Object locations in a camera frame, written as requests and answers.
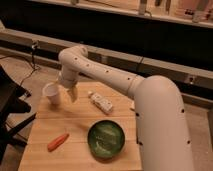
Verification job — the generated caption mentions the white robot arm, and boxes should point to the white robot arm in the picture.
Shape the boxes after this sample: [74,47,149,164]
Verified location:
[58,45,195,171]

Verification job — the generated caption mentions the green ceramic bowl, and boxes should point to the green ceramic bowl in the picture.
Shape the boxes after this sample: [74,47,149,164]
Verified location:
[87,120,125,160]

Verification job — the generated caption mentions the white tube bottle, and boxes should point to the white tube bottle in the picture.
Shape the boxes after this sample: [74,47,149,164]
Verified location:
[88,91,113,114]

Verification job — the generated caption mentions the orange carrot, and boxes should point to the orange carrot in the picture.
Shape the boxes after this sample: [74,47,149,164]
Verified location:
[47,133,69,152]

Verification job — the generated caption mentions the white sponge block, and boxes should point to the white sponge block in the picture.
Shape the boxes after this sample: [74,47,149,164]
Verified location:
[130,101,135,111]

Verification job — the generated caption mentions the black chair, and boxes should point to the black chair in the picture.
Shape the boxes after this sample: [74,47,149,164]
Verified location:
[0,65,35,164]

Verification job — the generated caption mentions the black cable on floor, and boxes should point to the black cable on floor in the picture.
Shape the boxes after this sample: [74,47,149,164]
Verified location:
[0,54,43,88]

